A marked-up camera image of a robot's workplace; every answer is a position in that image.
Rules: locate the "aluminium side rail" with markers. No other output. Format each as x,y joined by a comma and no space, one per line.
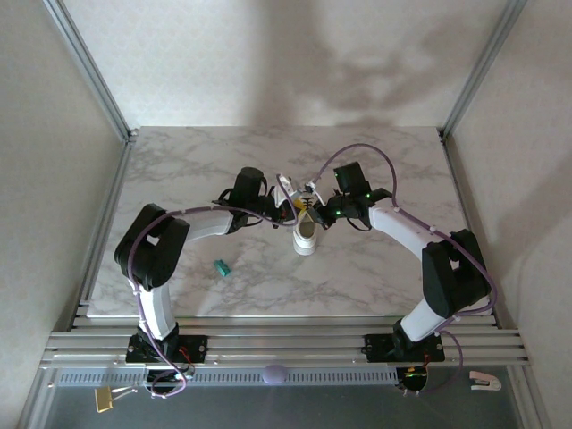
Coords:
469,201
107,201

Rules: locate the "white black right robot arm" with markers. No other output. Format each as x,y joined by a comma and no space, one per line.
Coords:
402,232

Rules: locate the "small green block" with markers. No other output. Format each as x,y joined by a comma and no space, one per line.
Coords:
222,268

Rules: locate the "white shoe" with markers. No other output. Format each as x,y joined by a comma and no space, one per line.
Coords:
306,243

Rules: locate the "aluminium front rail frame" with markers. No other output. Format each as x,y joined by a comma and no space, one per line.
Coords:
290,339

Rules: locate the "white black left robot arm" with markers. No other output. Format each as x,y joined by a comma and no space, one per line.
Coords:
156,250

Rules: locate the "aluminium frame leg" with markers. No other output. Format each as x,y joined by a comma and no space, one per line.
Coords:
36,402
532,402

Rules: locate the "aluminium frame post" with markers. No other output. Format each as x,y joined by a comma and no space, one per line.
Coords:
89,67
482,67

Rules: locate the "purple oval knob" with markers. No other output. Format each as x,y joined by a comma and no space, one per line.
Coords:
274,374

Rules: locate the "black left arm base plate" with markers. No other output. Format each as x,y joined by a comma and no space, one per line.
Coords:
196,348

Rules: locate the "brass padlock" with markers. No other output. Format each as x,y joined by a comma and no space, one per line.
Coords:
105,400

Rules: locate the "white sneaker with black laces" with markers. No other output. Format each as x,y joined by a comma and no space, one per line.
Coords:
306,203

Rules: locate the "white pink stapler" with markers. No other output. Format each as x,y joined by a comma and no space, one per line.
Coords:
485,381

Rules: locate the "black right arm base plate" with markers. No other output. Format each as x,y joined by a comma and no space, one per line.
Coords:
380,346

